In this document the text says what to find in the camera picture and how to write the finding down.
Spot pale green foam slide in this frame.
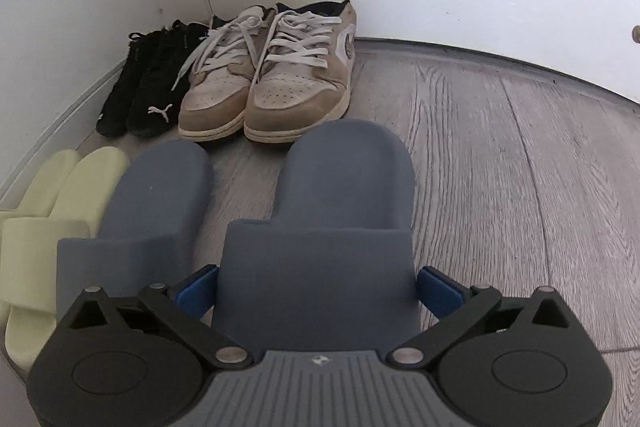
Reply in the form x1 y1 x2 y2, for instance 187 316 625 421
2 146 132 372
0 150 81 220

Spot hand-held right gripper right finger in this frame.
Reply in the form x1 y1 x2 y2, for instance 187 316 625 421
390 264 577 369

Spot beige leather sneaker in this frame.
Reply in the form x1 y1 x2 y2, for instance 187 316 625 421
178 5 278 142
243 0 357 144

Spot black suede shoe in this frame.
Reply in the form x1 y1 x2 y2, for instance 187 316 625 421
96 31 163 138
126 20 211 138

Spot grey foam slide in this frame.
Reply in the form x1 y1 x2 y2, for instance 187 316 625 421
214 119 417 354
56 142 215 325

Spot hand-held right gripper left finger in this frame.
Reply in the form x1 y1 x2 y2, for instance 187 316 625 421
65 264 256 369

